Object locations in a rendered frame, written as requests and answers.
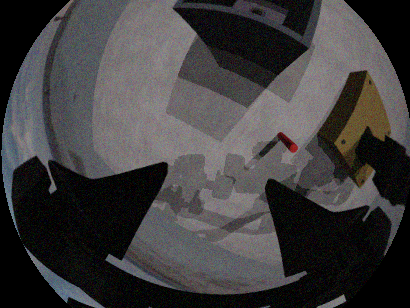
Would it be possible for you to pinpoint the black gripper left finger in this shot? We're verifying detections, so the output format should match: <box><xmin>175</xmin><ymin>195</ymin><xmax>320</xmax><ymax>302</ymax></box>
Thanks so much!
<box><xmin>48</xmin><ymin>159</ymin><xmax>168</xmax><ymax>260</ymax></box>

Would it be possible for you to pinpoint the dark red peg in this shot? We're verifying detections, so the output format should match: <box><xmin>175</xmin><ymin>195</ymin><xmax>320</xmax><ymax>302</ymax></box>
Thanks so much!
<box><xmin>277</xmin><ymin>133</ymin><xmax>297</xmax><ymax>153</ymax></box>

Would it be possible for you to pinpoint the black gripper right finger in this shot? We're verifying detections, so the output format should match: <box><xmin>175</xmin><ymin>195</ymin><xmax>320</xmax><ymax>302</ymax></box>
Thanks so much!
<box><xmin>265</xmin><ymin>178</ymin><xmax>370</xmax><ymax>278</ymax></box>

